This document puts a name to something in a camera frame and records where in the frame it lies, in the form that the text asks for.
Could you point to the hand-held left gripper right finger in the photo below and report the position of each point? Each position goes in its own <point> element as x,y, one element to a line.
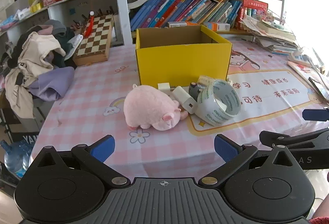
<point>225,148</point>

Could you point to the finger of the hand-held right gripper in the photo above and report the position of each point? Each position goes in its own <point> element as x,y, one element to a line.
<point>316,114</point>
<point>282,139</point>

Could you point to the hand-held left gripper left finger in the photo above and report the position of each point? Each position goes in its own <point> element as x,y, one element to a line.
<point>104,148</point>

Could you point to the clear tape roll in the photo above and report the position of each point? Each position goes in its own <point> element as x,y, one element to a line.
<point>205,108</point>

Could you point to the large white charger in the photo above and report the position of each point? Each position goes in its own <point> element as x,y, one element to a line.
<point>186,102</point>

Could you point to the pink plush pig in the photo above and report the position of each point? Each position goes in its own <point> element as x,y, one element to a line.
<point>149,106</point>

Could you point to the grey toy car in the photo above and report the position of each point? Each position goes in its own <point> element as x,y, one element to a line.
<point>193,90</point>

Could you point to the yellow cardboard box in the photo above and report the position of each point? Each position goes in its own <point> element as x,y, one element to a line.
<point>180,65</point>

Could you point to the pink illustrated magazine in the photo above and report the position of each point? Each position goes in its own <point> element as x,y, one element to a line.
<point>308,73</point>

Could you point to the white power strip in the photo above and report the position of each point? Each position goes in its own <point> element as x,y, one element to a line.
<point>299,57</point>

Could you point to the cream patterned pouch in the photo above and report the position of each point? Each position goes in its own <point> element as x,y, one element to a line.
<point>204,79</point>

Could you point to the blue water jug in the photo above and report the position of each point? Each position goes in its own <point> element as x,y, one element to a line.
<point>11,158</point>
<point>28,157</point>

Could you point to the black printed box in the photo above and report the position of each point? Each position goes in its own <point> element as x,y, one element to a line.
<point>25,139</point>

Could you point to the purple garment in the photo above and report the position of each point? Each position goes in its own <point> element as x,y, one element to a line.
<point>51,82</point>

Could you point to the small white charger cube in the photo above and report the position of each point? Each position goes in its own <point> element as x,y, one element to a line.
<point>164,86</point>

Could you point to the stack of papers and books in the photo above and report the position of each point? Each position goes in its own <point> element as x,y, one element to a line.
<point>272,36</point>

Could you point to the white striped cloth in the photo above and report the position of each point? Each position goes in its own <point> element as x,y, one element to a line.
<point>74,45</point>

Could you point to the wooden chessboard box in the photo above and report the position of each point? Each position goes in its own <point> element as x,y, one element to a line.
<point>95,39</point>

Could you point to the pile of clothes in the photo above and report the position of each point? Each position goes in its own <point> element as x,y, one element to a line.
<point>33,59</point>

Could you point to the dark garment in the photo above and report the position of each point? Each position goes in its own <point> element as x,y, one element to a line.
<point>65,41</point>

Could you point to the orange and white box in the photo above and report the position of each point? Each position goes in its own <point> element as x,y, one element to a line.
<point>217,26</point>

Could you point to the red box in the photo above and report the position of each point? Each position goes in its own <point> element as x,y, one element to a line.
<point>254,3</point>

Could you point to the pink and grey garment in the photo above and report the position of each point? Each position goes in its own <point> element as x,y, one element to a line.
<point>50,27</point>

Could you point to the small white orange box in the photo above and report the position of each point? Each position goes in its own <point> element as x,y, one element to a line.
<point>176,24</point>

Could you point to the white shelf unit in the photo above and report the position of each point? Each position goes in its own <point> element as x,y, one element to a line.
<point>120,8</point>

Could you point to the row of colourful books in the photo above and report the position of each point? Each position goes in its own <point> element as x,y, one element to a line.
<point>174,11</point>

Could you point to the yellow packet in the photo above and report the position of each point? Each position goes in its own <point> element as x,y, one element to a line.
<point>34,5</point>

